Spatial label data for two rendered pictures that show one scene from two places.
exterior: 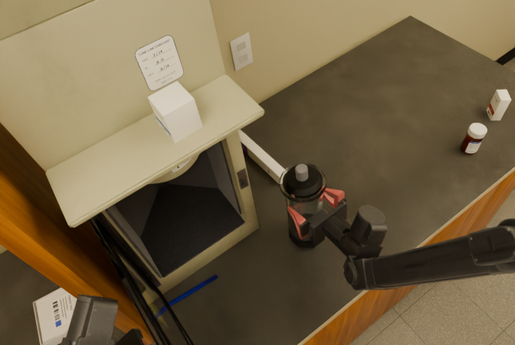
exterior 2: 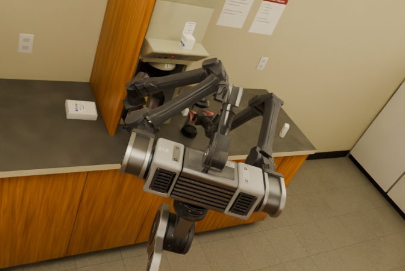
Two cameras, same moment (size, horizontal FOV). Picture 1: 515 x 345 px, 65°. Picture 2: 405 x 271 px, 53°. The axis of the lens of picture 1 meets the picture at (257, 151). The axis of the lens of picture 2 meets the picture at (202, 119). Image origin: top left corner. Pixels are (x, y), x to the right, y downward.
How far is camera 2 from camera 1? 153 cm
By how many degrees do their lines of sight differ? 20
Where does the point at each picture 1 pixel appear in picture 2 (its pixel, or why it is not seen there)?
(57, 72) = (170, 14)
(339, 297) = not seen: hidden behind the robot
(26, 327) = (57, 108)
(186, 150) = (186, 52)
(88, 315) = (143, 75)
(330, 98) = not seen: hidden behind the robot
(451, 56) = not seen: hidden behind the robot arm
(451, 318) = (226, 255)
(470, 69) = (281, 118)
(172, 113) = (188, 40)
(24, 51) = (169, 6)
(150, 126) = (176, 43)
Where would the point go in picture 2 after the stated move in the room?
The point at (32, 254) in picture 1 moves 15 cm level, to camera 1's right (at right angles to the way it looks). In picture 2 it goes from (135, 53) to (166, 63)
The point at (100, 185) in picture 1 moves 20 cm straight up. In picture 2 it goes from (161, 47) to (174, 9)
